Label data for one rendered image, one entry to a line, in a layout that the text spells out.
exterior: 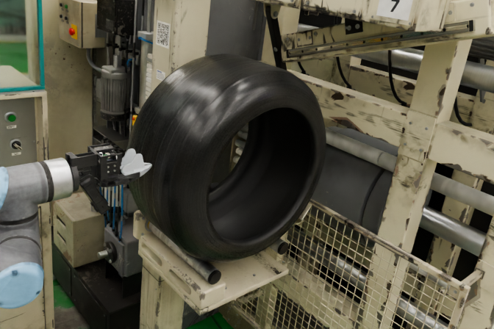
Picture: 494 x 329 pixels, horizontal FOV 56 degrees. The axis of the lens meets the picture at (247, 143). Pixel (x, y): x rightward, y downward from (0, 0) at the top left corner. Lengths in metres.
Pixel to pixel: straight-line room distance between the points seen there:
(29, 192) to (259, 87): 0.59
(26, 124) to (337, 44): 1.07
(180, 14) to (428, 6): 0.69
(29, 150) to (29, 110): 0.15
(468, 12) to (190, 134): 0.74
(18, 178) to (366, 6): 0.91
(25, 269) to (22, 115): 0.88
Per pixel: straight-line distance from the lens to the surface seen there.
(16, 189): 1.04
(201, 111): 1.14
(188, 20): 1.47
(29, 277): 0.97
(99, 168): 1.11
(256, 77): 1.21
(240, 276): 1.56
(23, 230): 1.08
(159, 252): 1.53
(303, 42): 1.58
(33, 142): 1.79
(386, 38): 1.39
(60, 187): 1.07
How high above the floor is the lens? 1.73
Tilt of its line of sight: 21 degrees down
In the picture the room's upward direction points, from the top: 7 degrees clockwise
